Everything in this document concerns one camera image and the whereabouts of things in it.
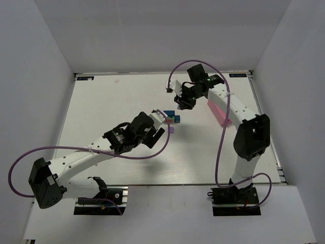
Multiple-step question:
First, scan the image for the blue wood cube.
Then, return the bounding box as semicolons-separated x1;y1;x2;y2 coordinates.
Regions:
174;115;180;123

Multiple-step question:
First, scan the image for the blue table sticker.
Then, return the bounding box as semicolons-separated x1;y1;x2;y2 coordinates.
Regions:
77;76;94;81
229;73;247;78

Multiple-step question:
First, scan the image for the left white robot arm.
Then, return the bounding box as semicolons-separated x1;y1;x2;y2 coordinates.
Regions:
28;110;167;209

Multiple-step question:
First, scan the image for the right blue table sticker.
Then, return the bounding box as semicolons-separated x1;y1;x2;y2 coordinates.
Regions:
229;73;247;78

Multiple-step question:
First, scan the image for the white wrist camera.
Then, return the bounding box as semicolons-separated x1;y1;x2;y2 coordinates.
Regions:
166;79;182;96
149;110;167;129

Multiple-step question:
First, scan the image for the pink plastic box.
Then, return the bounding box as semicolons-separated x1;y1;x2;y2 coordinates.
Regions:
207;100;226;127

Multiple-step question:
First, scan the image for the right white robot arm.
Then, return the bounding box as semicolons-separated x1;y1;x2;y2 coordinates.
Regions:
166;61;270;201

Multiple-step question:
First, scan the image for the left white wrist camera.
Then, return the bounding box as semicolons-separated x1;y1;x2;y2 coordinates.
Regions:
149;110;167;129

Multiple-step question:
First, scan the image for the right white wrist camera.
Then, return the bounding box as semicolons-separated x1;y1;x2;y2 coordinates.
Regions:
166;79;182;96

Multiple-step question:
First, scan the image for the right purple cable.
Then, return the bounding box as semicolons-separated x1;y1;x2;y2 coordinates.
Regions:
167;59;272;209

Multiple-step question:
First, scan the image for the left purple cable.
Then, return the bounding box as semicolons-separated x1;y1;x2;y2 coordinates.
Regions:
8;108;171;214

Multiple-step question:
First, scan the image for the blue rectangular wood block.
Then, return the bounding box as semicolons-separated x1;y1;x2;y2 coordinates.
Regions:
163;110;175;117

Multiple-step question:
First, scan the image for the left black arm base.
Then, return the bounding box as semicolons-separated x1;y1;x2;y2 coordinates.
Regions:
74;187;128;216

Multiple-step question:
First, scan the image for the purple cable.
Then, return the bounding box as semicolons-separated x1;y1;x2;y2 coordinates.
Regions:
167;59;272;209
8;108;171;214

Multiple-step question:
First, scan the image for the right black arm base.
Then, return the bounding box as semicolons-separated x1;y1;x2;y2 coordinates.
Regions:
207;187;261;217

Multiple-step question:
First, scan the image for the left blue table sticker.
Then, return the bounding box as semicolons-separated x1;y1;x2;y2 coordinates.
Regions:
77;76;94;81

